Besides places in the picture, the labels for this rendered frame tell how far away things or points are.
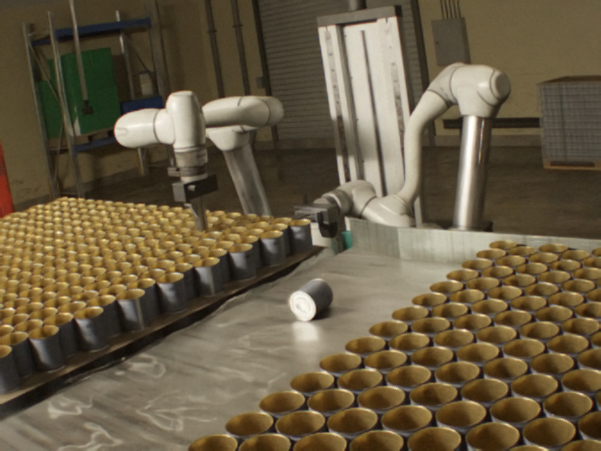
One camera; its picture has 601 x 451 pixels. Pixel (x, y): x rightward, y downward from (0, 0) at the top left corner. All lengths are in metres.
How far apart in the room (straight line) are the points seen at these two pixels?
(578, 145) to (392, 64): 5.87
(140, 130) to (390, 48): 1.01
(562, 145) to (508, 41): 2.44
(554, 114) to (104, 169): 7.61
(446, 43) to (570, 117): 2.94
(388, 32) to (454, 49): 7.91
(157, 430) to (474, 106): 1.53
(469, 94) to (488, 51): 8.11
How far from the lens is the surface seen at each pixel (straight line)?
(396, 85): 2.56
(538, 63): 10.11
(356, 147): 2.72
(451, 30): 10.46
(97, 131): 10.69
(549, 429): 0.93
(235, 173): 2.59
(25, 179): 11.48
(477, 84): 2.27
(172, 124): 1.93
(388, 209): 2.16
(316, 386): 1.11
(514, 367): 1.08
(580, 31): 9.88
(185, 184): 1.94
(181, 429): 1.17
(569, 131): 8.29
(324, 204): 2.12
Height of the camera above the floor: 1.63
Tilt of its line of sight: 15 degrees down
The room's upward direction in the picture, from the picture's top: 9 degrees counter-clockwise
